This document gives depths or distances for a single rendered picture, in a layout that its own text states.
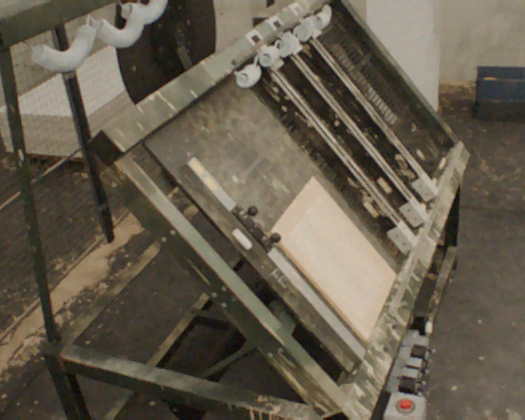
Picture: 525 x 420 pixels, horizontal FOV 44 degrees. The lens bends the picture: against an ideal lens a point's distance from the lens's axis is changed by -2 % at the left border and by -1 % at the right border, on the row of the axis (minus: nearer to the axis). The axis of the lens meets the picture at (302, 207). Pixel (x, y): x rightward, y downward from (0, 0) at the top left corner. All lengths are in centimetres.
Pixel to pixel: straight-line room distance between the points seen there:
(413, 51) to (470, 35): 147
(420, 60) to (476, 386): 334
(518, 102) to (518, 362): 331
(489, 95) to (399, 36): 109
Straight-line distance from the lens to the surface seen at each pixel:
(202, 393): 259
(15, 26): 222
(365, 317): 261
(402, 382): 259
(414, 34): 606
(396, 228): 297
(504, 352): 389
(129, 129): 211
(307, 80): 305
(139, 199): 212
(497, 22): 741
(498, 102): 656
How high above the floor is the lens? 261
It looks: 30 degrees down
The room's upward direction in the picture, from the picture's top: 5 degrees counter-clockwise
